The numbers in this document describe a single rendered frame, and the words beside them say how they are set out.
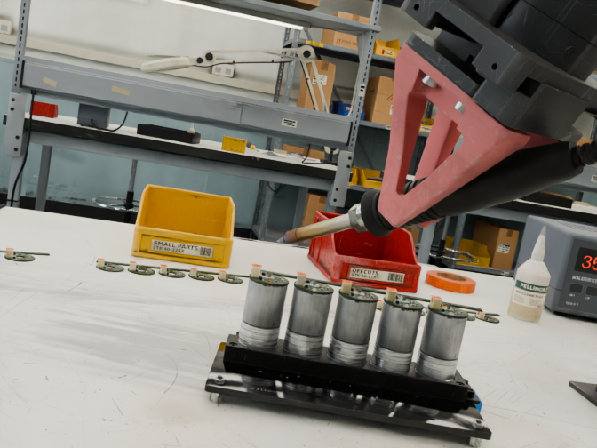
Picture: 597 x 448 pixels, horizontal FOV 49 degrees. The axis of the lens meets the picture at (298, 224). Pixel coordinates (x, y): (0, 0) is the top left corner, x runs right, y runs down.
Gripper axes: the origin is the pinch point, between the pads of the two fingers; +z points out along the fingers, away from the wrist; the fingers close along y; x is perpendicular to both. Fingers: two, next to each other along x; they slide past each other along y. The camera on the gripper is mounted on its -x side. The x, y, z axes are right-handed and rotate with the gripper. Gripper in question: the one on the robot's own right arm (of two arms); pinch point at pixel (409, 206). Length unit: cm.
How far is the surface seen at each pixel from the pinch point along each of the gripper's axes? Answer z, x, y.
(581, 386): 9.8, 7.9, -23.2
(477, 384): 12.2, 4.3, -15.5
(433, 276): 20.5, -13.9, -39.6
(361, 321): 9.0, -0.3, -3.9
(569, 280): 11.5, -3.6, -45.4
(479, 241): 158, -171, -431
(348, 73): 103, -295, -341
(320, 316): 10.1, -1.8, -2.3
